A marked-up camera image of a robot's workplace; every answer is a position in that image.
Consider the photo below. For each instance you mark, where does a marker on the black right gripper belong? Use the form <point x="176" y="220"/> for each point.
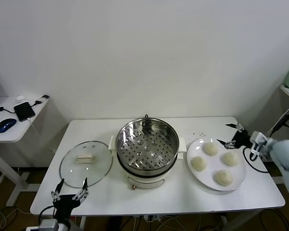
<point x="242" y="139"/>

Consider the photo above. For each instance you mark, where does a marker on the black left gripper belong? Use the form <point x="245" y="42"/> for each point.
<point x="65" y="204"/>

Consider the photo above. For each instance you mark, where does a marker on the white steamed baozi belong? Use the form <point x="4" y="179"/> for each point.
<point x="199" y="163"/>
<point x="230" y="158"/>
<point x="223" y="177"/>
<point x="211" y="148"/>

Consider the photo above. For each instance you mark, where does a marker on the round glass pot lid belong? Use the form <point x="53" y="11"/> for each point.
<point x="85" y="158"/>

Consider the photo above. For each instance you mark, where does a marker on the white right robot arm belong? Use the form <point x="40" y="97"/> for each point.
<point x="286" y="154"/>

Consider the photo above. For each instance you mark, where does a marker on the stainless steel steamer basket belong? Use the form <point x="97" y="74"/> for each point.
<point x="147" y="149"/>

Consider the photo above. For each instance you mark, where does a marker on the white round plate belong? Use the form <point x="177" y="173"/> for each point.
<point x="207" y="178"/>

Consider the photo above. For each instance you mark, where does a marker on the cream electric cooker base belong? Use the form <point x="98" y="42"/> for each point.
<point x="144" y="180"/>

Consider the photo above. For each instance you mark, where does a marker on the white side desk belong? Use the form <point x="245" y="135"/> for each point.
<point x="12" y="136"/>

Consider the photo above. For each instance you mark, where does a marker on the white power strip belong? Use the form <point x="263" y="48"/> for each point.
<point x="154" y="218"/>

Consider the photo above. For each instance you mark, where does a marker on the white work table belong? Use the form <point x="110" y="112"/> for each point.
<point x="159" y="199"/>

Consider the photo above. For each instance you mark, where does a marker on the black smartphone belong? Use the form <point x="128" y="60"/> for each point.
<point x="24" y="111"/>

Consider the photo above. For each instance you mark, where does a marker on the blue computer mouse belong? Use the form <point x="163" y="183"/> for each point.
<point x="6" y="125"/>

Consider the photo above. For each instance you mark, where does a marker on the black usb adapter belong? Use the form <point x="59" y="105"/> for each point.
<point x="44" y="97"/>

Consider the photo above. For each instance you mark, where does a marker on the white earbuds case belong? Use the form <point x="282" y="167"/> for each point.
<point x="20" y="98"/>

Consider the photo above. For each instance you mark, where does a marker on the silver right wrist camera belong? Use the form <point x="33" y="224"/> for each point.
<point x="257" y="138"/>

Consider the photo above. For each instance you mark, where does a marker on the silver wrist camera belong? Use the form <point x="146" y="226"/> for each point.
<point x="48" y="225"/>
<point x="257" y="138"/>

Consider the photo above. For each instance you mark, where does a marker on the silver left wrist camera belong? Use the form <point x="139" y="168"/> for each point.
<point x="48" y="225"/>

